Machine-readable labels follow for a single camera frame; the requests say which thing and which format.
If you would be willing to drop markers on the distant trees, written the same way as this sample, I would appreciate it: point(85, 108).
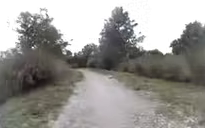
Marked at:
point(85, 56)

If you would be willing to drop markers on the tall dark tree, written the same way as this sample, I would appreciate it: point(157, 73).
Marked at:
point(116, 40)

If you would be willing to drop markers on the pale gravel path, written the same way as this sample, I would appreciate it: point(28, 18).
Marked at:
point(100, 103)

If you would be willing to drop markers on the leafy tree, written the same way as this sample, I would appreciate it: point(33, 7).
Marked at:
point(38, 33)
point(193, 38)

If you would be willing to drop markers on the dry brown bushes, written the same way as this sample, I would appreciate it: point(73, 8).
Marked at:
point(23, 75)
point(176, 66)

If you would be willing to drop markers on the grass verge with gravel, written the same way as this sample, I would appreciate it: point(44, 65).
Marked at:
point(176, 96)

